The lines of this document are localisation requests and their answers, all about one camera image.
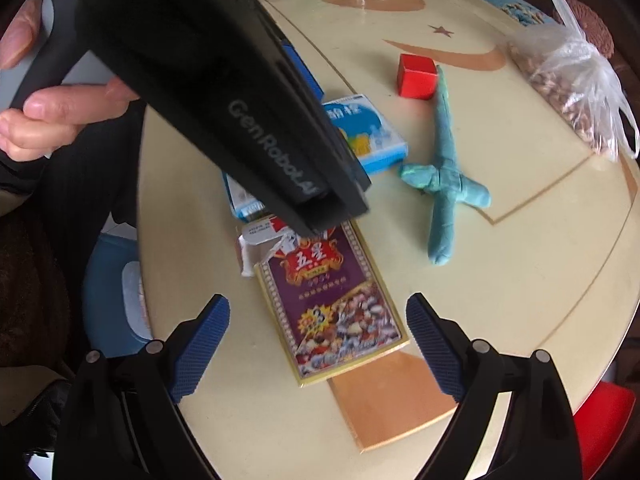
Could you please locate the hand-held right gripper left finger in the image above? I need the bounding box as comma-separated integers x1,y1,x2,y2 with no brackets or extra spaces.
57,294,231,480

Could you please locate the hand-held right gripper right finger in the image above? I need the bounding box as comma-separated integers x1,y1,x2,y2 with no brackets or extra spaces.
406,292,583,480

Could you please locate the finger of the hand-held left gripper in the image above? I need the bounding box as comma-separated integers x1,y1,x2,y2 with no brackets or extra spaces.
240,0,372,221

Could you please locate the light blue medicine box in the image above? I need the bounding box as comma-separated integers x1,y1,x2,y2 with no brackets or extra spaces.
221,94,410,222

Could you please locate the purple card box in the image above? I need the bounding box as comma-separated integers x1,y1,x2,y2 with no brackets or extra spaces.
252,217,411,388

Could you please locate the person's left hand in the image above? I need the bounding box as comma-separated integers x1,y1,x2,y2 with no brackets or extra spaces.
0,0,142,162

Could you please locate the torn white paper packet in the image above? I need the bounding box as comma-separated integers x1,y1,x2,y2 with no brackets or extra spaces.
236,217,291,278

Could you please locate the red cube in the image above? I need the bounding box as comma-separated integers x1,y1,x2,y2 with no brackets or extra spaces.
396,53,440,101

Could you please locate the blue plastic stool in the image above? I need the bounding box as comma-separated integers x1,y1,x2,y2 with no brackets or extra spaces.
82,232,153,361

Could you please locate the red plastic stool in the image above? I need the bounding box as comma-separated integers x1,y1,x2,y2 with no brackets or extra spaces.
572,380,638,480

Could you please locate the blue floral blanket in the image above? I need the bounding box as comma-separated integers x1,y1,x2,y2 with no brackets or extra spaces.
447,0,556,28

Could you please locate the plastic bag of nuts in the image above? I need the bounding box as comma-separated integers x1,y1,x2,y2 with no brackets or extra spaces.
505,0,640,161

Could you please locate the round pink knitted cushion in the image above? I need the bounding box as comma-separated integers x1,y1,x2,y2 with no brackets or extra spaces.
565,0,613,61

